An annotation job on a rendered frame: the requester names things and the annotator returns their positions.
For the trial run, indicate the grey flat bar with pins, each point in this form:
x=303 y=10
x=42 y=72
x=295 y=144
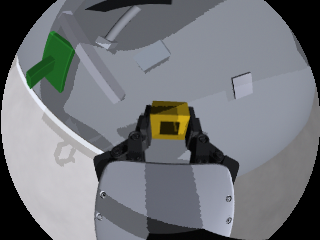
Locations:
x=90 y=57

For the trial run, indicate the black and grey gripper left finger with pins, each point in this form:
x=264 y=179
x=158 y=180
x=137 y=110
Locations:
x=136 y=144

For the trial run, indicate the yellow square nut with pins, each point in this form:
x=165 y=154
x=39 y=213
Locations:
x=177 y=113

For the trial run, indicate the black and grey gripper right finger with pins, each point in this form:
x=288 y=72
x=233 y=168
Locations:
x=202 y=151

